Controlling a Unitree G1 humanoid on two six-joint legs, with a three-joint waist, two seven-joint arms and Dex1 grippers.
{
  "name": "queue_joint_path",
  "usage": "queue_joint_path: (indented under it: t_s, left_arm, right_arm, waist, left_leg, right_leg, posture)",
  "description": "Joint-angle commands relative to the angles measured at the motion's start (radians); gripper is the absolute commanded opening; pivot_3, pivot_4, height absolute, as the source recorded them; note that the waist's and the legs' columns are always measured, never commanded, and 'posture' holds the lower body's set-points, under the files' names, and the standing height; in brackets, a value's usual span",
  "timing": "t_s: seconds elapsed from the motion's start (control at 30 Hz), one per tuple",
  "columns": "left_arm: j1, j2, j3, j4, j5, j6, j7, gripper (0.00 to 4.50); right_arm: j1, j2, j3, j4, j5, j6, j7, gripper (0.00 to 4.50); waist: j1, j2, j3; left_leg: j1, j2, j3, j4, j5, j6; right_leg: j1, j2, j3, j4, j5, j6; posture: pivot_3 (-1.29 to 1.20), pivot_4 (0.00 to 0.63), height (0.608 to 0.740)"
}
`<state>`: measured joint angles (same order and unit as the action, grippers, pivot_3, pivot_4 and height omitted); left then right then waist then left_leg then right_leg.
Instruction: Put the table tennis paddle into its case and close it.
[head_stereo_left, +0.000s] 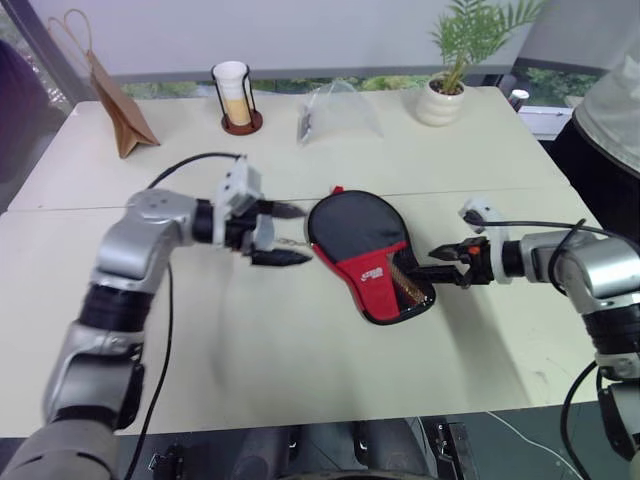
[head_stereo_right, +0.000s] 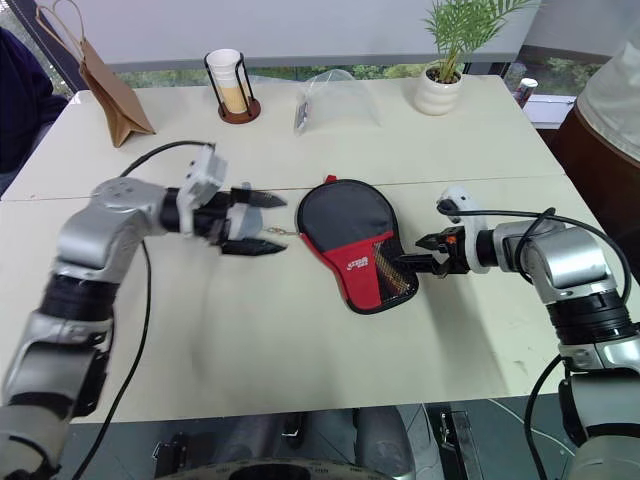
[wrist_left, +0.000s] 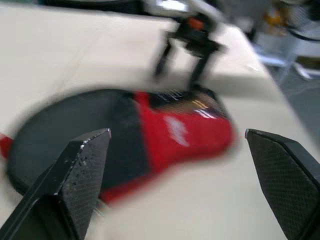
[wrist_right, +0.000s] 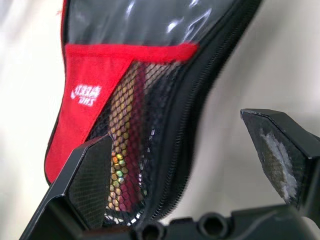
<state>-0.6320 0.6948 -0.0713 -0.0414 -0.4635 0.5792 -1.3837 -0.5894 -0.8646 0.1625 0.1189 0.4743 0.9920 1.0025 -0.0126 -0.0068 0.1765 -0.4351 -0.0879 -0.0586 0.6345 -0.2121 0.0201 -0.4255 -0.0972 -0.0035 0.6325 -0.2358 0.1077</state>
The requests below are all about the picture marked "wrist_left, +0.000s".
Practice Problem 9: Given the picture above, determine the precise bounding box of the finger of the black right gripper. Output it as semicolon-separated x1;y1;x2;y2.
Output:
188;53;213;90
152;36;176;82

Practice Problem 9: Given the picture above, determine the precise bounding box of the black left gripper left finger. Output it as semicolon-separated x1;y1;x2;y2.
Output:
0;128;112;240

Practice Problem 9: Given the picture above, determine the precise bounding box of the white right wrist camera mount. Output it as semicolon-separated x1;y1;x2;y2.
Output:
143;0;227;27

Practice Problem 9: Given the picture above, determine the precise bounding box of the yellow background object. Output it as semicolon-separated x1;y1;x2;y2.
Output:
263;8;290;30

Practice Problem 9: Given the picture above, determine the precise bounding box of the white metal frame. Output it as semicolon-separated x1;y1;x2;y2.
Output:
294;56;320;80

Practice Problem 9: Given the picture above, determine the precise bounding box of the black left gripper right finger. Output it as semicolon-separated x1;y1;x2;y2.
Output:
244;128;320;240

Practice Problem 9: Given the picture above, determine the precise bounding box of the red table tennis paddle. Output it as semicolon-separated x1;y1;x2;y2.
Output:
0;133;14;160

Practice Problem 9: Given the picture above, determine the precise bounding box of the red and black paddle case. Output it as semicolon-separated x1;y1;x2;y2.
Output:
6;88;237;205

